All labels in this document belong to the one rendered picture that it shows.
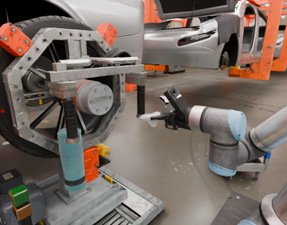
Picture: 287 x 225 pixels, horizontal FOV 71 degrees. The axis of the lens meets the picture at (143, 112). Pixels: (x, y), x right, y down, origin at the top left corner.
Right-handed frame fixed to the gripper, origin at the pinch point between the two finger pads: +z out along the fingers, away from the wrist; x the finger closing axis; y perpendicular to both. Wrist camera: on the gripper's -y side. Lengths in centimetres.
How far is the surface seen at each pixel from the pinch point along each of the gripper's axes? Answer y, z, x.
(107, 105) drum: -5.9, 12.5, -10.1
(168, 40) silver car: 53, 142, 219
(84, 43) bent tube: -28.5, 25.1, 0.5
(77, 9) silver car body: -40, 70, 35
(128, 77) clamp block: -10.4, 11.1, 4.6
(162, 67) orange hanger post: 152, 248, 317
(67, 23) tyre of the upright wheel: -37, 34, 3
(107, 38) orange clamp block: -25.4, 25.4, 13.7
